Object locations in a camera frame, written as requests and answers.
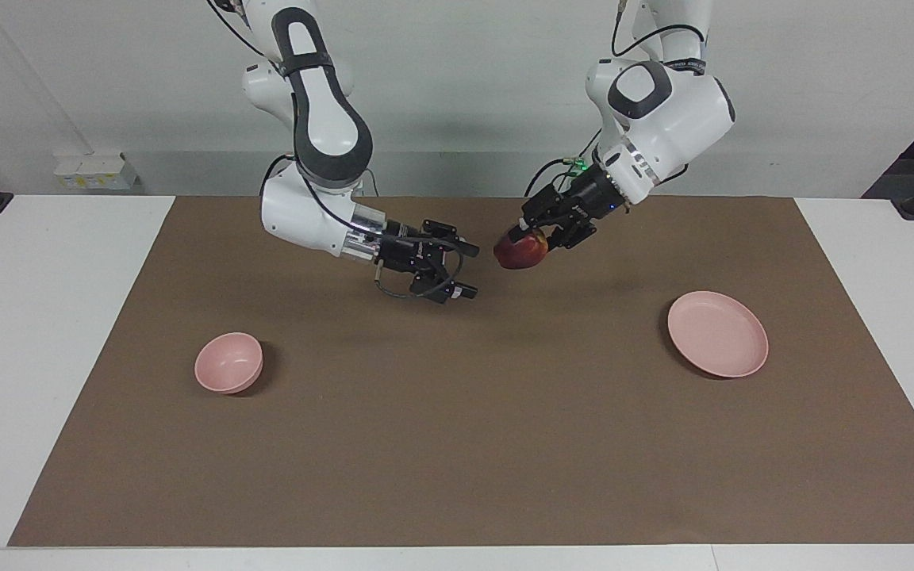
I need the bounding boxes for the white power strip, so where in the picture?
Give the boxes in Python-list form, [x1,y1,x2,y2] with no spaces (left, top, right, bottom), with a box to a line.
[54,152,140,191]

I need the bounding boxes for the pink plate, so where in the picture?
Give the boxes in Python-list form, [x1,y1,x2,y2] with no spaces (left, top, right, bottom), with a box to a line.
[667,291,770,379]

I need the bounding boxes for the red apple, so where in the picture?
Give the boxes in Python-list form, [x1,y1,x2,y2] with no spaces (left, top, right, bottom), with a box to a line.
[493,230,550,270]

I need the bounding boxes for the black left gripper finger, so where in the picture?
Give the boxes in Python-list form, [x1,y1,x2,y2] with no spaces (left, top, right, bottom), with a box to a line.
[548,222,597,251]
[507,189,570,243]

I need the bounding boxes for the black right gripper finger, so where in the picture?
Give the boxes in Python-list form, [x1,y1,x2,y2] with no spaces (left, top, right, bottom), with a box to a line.
[422,220,481,258]
[422,274,479,305]

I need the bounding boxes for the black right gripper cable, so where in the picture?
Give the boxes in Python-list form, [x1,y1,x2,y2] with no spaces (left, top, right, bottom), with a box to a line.
[260,155,467,302]

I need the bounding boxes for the pink bowl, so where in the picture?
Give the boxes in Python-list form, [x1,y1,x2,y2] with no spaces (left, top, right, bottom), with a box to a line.
[194,331,264,395]

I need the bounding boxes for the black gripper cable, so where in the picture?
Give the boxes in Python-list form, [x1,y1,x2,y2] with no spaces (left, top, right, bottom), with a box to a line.
[260,155,467,302]
[610,0,708,187]

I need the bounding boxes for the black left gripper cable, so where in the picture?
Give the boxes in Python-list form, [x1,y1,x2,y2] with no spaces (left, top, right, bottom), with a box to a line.
[610,0,708,187]

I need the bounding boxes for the brown table mat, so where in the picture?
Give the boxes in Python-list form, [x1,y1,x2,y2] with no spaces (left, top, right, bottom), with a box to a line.
[7,195,914,548]

